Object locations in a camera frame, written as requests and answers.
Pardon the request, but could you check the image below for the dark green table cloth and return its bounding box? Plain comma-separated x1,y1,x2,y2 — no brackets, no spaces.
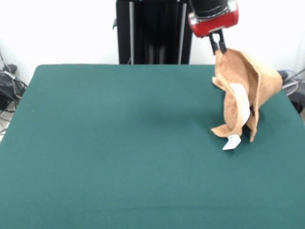
0,63,305,229

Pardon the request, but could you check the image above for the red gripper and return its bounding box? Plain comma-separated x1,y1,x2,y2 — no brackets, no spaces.
187,0,240,55

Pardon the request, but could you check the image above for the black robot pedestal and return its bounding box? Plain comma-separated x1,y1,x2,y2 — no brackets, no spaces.
112,0,198,65

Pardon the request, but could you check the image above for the black equipment with cables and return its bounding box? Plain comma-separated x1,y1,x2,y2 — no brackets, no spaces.
276,69,305,115

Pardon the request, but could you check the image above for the black cable bundle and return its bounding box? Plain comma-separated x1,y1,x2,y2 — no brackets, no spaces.
0,47,28,134

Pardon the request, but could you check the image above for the orange terry towel with tags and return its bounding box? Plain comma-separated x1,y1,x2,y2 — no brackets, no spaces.
211,47,283,151

